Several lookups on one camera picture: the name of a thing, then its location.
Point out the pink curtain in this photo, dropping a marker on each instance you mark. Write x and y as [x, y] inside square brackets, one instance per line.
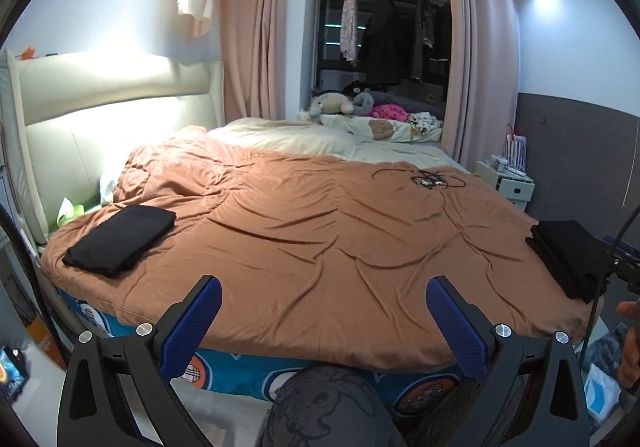
[480, 67]
[260, 27]

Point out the person's right hand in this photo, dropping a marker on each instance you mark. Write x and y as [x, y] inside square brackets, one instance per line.
[631, 357]

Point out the white and blue bag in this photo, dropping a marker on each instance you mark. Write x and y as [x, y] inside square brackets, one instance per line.
[602, 392]

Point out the orange box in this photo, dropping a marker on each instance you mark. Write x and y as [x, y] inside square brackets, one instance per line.
[49, 342]

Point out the black pants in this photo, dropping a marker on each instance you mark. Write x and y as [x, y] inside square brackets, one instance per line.
[120, 239]

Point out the small orange toy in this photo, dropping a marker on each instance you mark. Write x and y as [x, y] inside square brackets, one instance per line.
[28, 52]

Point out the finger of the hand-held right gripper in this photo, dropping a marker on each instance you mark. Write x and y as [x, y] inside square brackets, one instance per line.
[625, 247]

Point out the dark hanging shirt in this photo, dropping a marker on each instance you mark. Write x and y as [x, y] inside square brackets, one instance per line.
[430, 32]

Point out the stack of folded black clothes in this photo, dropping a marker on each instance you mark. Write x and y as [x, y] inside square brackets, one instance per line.
[565, 252]

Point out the green tissue packet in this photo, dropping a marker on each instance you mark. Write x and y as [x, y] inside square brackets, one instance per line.
[72, 213]

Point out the floral hanging garment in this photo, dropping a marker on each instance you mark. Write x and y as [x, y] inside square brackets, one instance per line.
[349, 27]

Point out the person's leg in grey pants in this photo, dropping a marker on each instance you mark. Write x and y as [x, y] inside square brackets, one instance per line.
[325, 407]

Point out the grey fuzzy rug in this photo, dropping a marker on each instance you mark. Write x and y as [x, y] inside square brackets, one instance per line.
[602, 352]

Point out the grey plush toy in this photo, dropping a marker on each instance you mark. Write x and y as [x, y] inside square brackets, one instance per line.
[364, 102]

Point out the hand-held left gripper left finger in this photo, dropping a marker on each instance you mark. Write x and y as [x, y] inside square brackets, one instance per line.
[187, 327]

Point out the tablet with lit screen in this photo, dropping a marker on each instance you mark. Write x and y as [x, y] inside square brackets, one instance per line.
[12, 372]

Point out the pink fluffy cloth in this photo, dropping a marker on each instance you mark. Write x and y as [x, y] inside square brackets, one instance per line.
[390, 112]

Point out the black plush toy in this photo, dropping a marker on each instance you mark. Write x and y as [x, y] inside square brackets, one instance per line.
[354, 87]

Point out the beige plush toy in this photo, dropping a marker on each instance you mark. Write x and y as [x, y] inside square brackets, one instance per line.
[330, 103]

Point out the white patterned cloth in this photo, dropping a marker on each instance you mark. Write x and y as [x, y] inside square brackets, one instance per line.
[426, 123]

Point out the cream padded headboard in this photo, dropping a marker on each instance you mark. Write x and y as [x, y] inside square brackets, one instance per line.
[100, 127]

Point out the white nightstand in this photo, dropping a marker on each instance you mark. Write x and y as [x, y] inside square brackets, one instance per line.
[515, 187]

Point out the cream pillow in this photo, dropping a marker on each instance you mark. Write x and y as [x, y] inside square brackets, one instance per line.
[285, 134]

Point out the orange blanket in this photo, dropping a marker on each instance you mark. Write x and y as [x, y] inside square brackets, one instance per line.
[325, 252]

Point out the blue printed bed sheet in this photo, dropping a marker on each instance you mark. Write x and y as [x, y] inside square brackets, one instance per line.
[230, 377]

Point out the black hanging coat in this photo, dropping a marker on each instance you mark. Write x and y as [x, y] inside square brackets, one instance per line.
[384, 37]

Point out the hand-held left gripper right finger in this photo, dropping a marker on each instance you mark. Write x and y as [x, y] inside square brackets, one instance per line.
[460, 332]

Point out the bear print pillow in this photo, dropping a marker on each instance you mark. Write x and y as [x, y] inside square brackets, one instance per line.
[382, 129]

